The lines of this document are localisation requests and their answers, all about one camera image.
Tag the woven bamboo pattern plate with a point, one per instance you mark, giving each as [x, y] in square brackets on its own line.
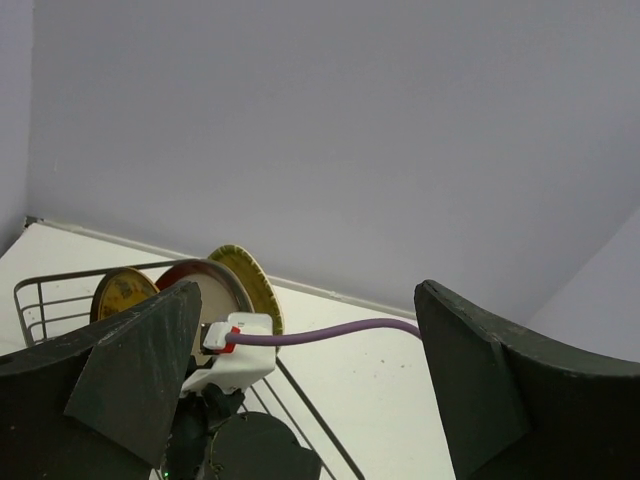
[254, 280]

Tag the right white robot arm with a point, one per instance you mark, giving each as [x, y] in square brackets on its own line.
[255, 445]

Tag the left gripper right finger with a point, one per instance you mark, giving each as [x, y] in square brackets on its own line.
[515, 404]

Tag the dark wire dish rack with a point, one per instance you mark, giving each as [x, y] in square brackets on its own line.
[55, 304]

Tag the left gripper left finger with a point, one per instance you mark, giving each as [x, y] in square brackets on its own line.
[98, 402]

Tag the yellow patterned round plate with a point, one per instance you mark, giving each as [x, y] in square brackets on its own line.
[120, 289]

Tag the red rimmed cream plate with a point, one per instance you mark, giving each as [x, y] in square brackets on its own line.
[222, 293]

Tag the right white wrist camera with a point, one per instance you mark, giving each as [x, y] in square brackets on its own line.
[235, 367]

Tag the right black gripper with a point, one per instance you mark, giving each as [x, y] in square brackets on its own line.
[196, 417]

